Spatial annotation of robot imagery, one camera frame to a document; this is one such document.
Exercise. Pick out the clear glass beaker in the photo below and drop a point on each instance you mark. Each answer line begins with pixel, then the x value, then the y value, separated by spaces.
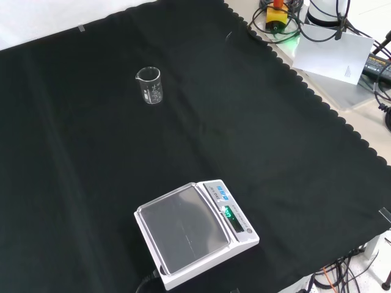
pixel 152 92

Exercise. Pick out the white electronic balance steel pan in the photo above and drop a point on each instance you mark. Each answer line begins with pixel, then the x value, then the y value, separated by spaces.
pixel 183 226

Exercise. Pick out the black cloth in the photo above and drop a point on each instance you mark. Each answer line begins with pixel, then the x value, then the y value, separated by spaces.
pixel 91 158

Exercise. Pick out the yellow stop button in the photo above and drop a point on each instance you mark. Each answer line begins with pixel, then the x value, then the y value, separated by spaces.
pixel 276 16

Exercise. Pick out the clear tape piece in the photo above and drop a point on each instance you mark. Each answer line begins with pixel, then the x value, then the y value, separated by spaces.
pixel 81 28
pixel 385 214

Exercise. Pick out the pale board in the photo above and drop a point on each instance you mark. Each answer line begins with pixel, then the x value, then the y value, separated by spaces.
pixel 333 55

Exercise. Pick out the black power adapter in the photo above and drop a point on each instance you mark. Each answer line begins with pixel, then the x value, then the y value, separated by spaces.
pixel 375 65

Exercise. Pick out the white bench leg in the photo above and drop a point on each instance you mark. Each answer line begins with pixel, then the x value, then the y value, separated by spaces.
pixel 372 247

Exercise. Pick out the grey metal base plate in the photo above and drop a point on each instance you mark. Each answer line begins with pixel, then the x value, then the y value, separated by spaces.
pixel 342 94

